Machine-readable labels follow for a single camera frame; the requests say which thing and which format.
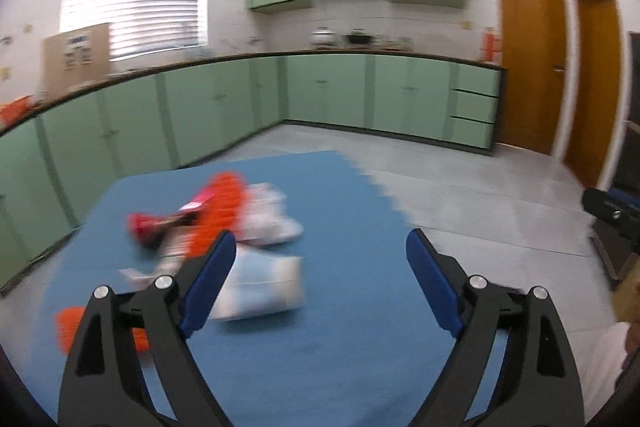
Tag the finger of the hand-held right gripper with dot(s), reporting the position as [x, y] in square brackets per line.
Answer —
[602, 204]
[627, 198]

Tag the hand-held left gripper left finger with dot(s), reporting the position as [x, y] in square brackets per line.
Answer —
[210, 277]

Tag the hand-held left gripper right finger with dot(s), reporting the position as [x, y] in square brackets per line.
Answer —
[432, 282]

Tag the small blue white packet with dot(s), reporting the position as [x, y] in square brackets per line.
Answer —
[260, 287]

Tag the large orange foam net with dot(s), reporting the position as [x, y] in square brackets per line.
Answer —
[220, 207]

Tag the red plastic wrapper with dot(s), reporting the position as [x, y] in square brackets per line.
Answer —
[150, 227]

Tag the white tissue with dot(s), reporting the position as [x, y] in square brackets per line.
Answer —
[272, 217]

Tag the small orange foam net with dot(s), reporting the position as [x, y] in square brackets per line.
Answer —
[67, 327]

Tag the dark glass cabinet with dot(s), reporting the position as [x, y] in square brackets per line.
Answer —
[625, 257]

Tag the blue scalloped table mat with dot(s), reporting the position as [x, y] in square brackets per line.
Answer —
[350, 307]

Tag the wooden side table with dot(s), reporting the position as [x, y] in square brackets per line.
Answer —
[629, 297]

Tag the closed wooden door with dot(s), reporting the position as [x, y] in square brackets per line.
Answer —
[530, 57]

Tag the green base cabinets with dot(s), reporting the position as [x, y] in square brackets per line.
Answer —
[200, 112]

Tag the person's right leg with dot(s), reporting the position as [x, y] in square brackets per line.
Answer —
[600, 377]

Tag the orange thermos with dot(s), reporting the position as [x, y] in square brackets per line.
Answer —
[489, 46]

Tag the black wok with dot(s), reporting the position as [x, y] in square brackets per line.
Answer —
[358, 38]

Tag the orange basket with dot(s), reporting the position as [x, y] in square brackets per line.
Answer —
[15, 109]

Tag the brown board with clips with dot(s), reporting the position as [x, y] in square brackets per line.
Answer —
[55, 67]

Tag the white cooking pot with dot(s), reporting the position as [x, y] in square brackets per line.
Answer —
[321, 38]

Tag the wooden door in frame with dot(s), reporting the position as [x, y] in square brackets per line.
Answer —
[597, 82]

